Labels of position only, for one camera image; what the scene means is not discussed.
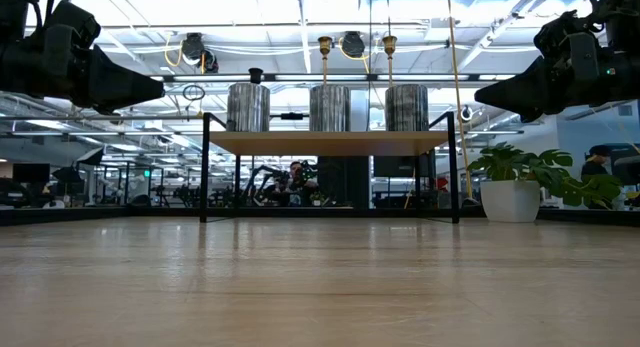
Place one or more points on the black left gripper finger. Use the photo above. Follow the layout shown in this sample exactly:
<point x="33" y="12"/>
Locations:
<point x="120" y="87"/>

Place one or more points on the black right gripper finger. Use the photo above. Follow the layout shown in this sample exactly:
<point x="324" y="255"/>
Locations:
<point x="525" y="94"/>

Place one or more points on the glass candle jar orange wax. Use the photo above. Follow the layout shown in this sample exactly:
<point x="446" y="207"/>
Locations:
<point x="330" y="109"/>
<point x="248" y="109"/>

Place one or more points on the black candlestick holder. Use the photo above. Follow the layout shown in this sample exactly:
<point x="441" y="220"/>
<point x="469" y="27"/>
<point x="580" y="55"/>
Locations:
<point x="256" y="75"/>

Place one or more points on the gold candlestick holder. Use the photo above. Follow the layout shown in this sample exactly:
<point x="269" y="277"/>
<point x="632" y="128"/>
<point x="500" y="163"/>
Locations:
<point x="389" y="44"/>
<point x="325" y="44"/>

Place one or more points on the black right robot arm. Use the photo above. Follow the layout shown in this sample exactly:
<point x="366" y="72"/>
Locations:
<point x="622" y="17"/>

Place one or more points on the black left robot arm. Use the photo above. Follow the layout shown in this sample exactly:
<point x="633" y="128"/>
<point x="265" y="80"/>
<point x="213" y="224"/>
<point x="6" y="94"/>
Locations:
<point x="10" y="4"/>

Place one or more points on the background black robot arm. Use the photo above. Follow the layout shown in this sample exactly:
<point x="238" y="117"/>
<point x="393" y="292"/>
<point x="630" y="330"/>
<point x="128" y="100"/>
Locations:
<point x="260" y="179"/>

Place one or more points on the person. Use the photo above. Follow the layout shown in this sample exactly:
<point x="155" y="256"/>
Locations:
<point x="296" y="179"/>
<point x="596" y="162"/>

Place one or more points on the green plant in white pot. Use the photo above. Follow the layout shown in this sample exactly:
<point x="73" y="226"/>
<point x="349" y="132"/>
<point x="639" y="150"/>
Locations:
<point x="510" y="199"/>

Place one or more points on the wooden shelf riser black legs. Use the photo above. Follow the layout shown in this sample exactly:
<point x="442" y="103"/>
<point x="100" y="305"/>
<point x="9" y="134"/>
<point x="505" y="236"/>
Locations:
<point x="325" y="143"/>

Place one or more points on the black metal table frame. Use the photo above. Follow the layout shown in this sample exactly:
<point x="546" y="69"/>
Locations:
<point x="100" y="215"/>

